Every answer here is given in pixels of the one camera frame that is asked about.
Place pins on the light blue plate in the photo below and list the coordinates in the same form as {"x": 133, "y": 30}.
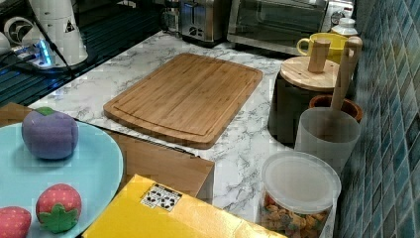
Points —
{"x": 94, "y": 169}

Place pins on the clear jar of cereal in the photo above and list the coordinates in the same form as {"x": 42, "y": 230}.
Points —
{"x": 299, "y": 195}

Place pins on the translucent plastic utensil cup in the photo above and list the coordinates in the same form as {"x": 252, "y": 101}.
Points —
{"x": 327, "y": 134}

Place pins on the red plush strawberry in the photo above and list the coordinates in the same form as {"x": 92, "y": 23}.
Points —
{"x": 15, "y": 222}
{"x": 58, "y": 208}

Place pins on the brown ceramic pot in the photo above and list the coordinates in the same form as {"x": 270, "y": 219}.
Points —
{"x": 348, "y": 106}

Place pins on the purple plush fruit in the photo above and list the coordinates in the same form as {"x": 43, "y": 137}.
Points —
{"x": 49, "y": 134}

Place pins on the silver two-slot toaster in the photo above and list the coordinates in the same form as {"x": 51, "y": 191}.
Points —
{"x": 205, "y": 21}

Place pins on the bamboo cutting board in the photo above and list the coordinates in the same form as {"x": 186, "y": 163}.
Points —
{"x": 190, "y": 100}

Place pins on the white lidded jar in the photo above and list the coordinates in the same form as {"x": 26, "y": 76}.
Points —
{"x": 346, "y": 27}

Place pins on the wooden spoon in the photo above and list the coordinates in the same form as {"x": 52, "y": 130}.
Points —
{"x": 350, "y": 56}

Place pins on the dark canister with wooden lid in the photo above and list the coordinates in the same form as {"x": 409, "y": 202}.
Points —
{"x": 298, "y": 81}

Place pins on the yellow ceramic mug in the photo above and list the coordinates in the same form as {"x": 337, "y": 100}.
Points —
{"x": 337, "y": 42}

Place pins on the stainless toaster oven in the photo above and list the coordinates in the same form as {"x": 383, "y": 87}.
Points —
{"x": 278, "y": 25}

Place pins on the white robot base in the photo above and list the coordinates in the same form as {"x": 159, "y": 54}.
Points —
{"x": 50, "y": 38}

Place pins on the yellow cardboard box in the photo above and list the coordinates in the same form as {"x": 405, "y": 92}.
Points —
{"x": 146, "y": 209}

